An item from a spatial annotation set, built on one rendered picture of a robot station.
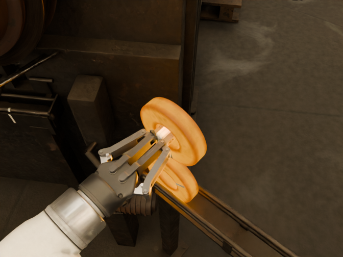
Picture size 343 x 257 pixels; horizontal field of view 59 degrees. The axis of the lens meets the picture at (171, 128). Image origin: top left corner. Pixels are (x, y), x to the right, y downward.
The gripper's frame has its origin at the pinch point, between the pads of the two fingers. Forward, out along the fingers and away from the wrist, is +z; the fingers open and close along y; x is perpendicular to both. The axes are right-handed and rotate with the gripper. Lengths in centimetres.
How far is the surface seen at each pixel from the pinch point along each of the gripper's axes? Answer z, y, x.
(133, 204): -9.4, -8.7, -39.1
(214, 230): -4.5, 16.2, -20.5
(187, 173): -0.3, 4.4, -13.8
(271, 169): 60, 11, -94
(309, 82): 131, -4, -97
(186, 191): -2.6, 6.1, -17.3
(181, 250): -2, 3, -90
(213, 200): 1.5, 11.4, -21.7
